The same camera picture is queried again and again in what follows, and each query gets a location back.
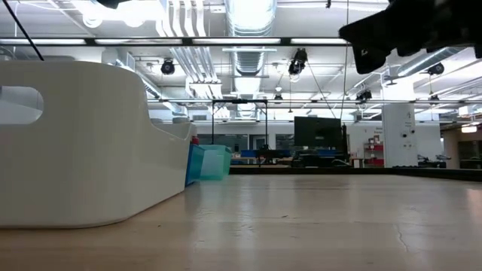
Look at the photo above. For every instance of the black table rim frame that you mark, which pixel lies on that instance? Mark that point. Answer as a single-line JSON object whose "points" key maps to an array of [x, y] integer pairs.
{"points": [[433, 173]]}

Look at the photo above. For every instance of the black overhead light bar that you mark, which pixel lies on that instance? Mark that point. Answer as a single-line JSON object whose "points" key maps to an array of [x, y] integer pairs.
{"points": [[285, 41]]}

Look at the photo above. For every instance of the teal translucent plastic bin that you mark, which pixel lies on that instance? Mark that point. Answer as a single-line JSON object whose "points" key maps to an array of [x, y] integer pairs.
{"points": [[216, 165]]}

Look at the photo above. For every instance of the white building pillar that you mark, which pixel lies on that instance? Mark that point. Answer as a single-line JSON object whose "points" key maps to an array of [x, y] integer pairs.
{"points": [[399, 139]]}

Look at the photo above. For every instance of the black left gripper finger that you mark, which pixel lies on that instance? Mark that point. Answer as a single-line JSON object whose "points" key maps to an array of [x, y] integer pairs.
{"points": [[112, 3]]}

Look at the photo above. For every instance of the black equipment under monitor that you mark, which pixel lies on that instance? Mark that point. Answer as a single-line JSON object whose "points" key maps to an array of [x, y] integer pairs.
{"points": [[312, 158]]}

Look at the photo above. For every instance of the red storage shelf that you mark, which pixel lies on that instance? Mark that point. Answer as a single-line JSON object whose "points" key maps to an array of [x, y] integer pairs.
{"points": [[374, 147]]}

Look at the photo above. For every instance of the diagonal silver ceiling duct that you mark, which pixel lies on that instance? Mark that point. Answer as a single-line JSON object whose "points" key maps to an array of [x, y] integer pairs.
{"points": [[418, 66]]}

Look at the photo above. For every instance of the round silver ceiling duct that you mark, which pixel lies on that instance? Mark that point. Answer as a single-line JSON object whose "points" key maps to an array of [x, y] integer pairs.
{"points": [[250, 69]]}

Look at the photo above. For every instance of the glowing wall light fixture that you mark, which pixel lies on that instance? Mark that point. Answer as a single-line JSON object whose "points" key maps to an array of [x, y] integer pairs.
{"points": [[468, 129]]}

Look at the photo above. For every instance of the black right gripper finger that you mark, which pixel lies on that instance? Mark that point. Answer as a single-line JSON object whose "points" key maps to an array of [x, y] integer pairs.
{"points": [[373, 58], [373, 30]]}

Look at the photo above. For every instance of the large black monitor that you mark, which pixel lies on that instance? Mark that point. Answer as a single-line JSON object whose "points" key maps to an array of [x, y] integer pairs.
{"points": [[316, 131]]}

